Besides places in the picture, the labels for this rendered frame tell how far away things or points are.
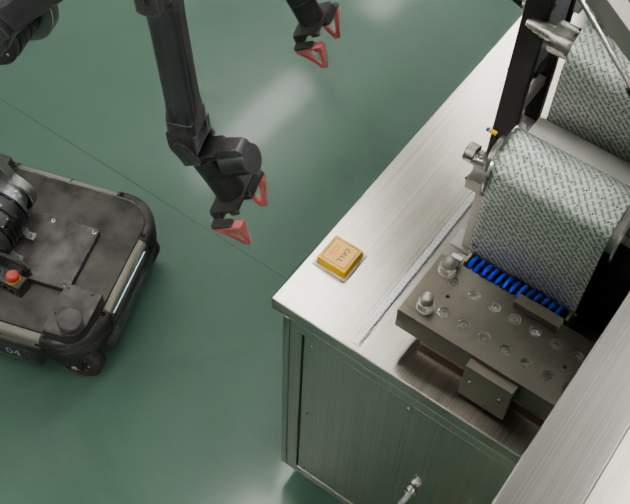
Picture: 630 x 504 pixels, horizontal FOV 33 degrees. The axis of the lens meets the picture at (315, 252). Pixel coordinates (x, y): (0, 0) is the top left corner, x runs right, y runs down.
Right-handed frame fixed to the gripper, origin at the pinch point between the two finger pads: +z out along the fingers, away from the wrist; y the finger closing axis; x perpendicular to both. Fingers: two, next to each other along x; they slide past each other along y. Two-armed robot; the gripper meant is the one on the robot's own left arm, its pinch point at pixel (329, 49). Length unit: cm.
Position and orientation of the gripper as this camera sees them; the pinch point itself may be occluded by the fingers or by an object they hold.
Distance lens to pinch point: 237.7
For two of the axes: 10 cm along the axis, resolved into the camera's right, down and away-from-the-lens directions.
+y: 3.1, -7.8, 5.4
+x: -8.4, 0.4, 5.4
